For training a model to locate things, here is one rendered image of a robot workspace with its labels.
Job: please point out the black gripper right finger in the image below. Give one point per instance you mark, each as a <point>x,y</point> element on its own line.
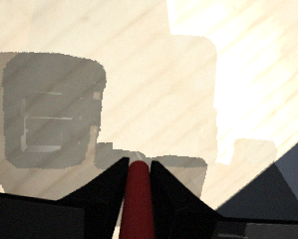
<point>179,214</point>

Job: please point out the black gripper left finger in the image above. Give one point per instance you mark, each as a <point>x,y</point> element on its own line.
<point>90,212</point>

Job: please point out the red peg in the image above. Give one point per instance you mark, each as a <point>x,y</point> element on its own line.
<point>137,217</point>

